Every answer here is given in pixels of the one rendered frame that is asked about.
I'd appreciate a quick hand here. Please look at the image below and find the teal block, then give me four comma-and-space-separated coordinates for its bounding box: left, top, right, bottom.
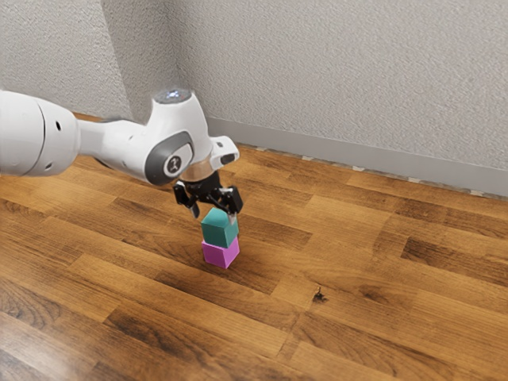
200, 208, 240, 249

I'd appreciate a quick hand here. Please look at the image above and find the magenta block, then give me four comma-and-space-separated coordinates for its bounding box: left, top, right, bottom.
201, 236, 241, 271

